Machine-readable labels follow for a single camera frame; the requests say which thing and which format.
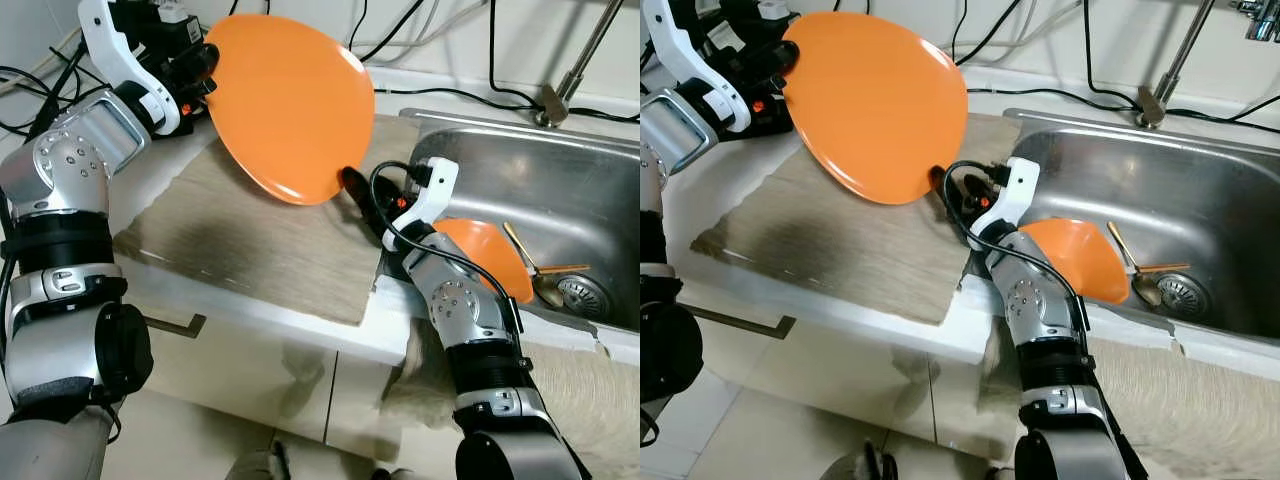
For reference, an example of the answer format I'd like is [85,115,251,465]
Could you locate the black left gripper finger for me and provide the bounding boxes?
[770,41,802,100]
[188,43,221,102]

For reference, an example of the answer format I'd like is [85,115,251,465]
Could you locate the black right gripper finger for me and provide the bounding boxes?
[930,164,987,242]
[340,165,394,242]

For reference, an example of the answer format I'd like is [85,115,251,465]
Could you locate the orange plastic plate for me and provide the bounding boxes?
[781,9,970,207]
[203,12,378,208]

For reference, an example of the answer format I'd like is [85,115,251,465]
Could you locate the orange plastic bowl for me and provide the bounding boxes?
[1017,217,1132,307]
[430,217,537,305]

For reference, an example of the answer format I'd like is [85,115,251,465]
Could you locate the gold-toned metal spoon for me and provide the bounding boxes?
[1107,220,1167,308]
[501,220,567,308]

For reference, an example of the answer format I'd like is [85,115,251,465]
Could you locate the steel kitchen faucet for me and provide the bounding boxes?
[534,0,624,130]
[1136,0,1218,130]

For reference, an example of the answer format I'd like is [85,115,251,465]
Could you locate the beige woven placemat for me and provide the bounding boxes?
[689,110,1023,327]
[112,112,426,327]

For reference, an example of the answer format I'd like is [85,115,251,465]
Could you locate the stainless steel sink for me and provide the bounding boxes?
[375,107,641,339]
[958,107,1280,353]

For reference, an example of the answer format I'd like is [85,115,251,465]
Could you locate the round sink drain strainer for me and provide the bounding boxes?
[1156,274,1215,322]
[554,274,614,320]

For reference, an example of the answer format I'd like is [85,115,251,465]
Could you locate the beige hanging cloth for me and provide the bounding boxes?
[380,322,641,471]
[983,325,1280,476]

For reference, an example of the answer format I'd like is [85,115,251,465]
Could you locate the grey robot left leg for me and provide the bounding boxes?
[833,440,903,480]
[224,438,294,480]

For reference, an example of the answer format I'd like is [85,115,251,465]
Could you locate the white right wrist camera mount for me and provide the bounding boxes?
[382,157,462,252]
[967,156,1042,252]

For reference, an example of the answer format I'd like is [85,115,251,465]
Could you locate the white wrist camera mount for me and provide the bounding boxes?
[643,0,753,135]
[382,157,462,252]
[967,156,1042,252]
[77,0,184,139]

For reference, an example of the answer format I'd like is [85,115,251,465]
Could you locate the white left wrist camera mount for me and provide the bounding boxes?
[643,0,753,135]
[77,0,184,139]

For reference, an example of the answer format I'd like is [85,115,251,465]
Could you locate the black adapter output cable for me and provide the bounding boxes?
[372,84,641,125]
[962,82,1280,125]

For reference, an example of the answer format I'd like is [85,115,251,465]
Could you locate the black adapter input cable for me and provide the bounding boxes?
[955,0,1031,63]
[355,0,431,63]

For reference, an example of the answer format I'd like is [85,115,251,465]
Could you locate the thick black power cable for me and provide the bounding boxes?
[1081,0,1146,109]
[486,0,546,107]

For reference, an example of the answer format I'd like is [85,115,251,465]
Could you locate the metal bar cabinet handle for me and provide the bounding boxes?
[689,304,800,342]
[139,311,209,340]

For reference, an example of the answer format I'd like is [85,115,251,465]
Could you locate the chrome wall tap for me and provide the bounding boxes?
[1234,0,1280,41]

